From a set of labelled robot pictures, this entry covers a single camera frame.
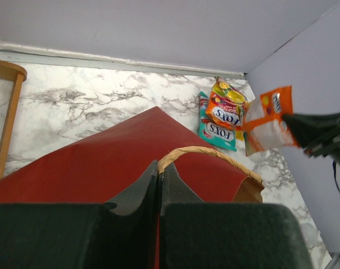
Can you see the yellow snack packet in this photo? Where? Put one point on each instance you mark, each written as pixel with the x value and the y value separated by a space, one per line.
pixel 239 135

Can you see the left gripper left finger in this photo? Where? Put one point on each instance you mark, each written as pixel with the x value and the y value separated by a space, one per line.
pixel 120 233

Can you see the orange wooden rack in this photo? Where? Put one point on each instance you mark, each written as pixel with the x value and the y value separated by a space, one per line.
pixel 16 74

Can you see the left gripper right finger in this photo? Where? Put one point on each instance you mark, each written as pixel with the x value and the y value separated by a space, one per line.
pixel 197 234

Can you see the teal Fox's mint candy bag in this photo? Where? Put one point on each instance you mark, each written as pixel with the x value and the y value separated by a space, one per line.
pixel 211 132

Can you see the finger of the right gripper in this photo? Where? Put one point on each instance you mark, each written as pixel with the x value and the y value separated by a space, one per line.
pixel 316 134

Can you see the orange Fox's fruits candy bag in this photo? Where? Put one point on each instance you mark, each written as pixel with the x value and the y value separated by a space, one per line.
pixel 225 105

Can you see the orange white snack packet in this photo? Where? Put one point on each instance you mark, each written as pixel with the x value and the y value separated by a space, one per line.
pixel 262 125

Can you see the red paper bag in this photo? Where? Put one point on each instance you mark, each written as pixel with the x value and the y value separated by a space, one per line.
pixel 97 168

